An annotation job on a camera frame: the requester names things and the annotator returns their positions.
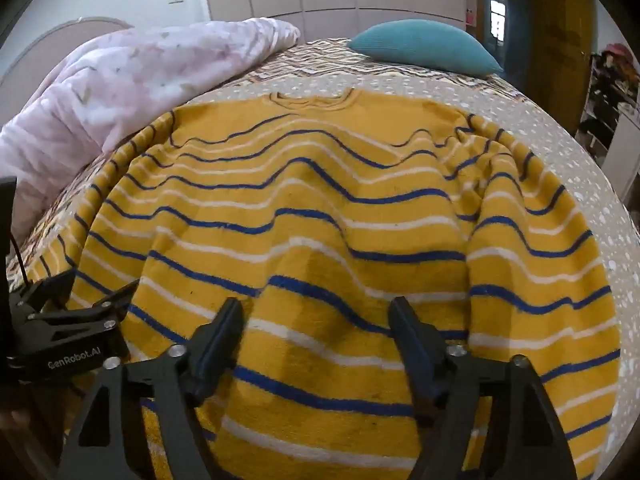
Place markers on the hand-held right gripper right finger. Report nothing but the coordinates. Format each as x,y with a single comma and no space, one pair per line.
412,345

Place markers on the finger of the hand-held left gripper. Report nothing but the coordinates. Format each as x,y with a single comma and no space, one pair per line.
107,305
47,292

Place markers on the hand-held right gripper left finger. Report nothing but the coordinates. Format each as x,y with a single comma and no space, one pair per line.
220,345

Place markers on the yellow striped sweater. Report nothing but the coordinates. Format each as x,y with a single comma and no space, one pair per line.
320,210

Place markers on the pink floral quilt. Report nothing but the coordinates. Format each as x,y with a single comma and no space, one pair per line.
125,75

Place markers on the beige spotted quilted bedspread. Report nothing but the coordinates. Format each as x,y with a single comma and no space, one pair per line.
550,150

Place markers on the curved grey headboard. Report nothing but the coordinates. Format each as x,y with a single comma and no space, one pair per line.
45,42

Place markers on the white cabinet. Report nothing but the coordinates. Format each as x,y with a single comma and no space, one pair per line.
625,155

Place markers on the teal pillow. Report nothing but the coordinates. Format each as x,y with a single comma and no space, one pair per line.
425,45

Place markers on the cluttered storage shelf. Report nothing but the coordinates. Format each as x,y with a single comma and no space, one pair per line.
610,85

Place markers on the bright window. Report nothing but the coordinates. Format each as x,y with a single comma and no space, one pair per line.
497,20

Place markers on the yellow wooden door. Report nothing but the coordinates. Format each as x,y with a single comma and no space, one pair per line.
560,35

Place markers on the red wall hanging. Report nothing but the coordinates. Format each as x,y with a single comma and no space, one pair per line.
470,17

